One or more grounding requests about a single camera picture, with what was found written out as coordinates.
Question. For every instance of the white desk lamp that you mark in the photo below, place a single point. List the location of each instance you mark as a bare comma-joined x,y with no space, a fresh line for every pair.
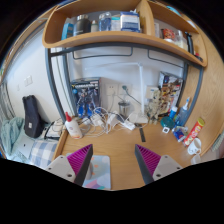
142,93

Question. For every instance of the white light switch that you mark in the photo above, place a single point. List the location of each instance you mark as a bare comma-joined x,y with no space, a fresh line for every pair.
28,81

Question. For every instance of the red chip canister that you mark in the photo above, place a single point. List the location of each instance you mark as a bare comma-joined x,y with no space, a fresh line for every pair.
194,131

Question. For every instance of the colourful picture box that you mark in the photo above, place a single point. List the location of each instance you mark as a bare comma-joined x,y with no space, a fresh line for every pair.
170,90

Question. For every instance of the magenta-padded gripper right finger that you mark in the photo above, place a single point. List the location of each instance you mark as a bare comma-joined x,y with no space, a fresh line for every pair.
150,160

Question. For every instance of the blue checkered quilt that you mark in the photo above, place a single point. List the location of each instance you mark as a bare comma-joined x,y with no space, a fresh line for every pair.
43,151

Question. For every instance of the glass cup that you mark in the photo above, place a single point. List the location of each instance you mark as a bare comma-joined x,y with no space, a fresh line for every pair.
124,108

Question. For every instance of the white power adapter block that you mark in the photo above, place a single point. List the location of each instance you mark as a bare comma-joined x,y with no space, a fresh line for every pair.
97,120

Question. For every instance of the wooden tree figurine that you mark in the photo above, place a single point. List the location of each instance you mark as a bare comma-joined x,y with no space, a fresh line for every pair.
154,106

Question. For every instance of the pastel printed mouse pad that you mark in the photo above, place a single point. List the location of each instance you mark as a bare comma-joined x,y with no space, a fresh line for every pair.
101,175

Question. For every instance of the white bottle with red cap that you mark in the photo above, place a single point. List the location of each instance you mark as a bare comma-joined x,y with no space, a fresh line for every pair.
74,128

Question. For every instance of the black ruler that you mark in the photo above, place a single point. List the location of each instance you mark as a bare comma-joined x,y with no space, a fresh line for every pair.
142,134

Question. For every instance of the green striped cloth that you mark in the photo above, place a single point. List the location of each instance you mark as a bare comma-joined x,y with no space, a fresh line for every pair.
219,141

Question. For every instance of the teal bowl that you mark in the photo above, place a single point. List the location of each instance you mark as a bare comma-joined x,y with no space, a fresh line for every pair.
167,122

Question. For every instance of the wooden shelf unit grey frame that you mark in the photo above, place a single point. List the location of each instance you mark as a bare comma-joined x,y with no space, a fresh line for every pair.
110,39

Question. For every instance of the white wall socket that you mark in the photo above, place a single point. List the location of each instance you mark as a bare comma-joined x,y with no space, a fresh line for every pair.
111,90

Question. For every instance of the white mug with doodle face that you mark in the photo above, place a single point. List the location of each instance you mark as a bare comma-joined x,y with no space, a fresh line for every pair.
194,146

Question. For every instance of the blue snack packet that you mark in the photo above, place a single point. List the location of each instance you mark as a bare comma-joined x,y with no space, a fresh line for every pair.
179,134

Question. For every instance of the black bag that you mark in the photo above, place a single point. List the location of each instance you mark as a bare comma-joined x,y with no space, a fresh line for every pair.
31,116

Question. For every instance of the teal blanket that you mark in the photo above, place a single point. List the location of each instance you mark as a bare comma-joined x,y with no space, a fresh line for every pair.
10,133

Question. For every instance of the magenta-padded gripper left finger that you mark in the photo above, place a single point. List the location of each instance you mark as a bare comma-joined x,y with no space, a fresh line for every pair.
78,160

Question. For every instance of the clear plastic container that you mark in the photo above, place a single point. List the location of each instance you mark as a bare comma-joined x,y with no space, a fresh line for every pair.
196,159

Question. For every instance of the blue spray bottle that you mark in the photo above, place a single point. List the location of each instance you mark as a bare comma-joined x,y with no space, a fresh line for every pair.
182,116

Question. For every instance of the blue robot model kit box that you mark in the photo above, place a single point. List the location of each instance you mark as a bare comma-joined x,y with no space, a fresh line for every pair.
85,95

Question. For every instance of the small white digital clock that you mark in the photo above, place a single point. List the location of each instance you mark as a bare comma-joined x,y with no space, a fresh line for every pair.
166,130

